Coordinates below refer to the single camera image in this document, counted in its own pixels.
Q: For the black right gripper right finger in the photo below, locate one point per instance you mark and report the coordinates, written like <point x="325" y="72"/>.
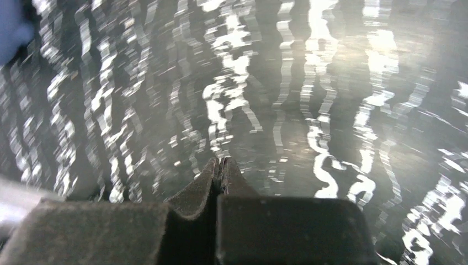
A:
<point x="255" y="229"/>

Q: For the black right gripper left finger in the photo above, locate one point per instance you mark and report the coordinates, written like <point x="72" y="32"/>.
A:
<point x="177" y="231"/>

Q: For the blue plastic bin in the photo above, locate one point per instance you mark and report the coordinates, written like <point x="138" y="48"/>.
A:
<point x="16" y="29"/>

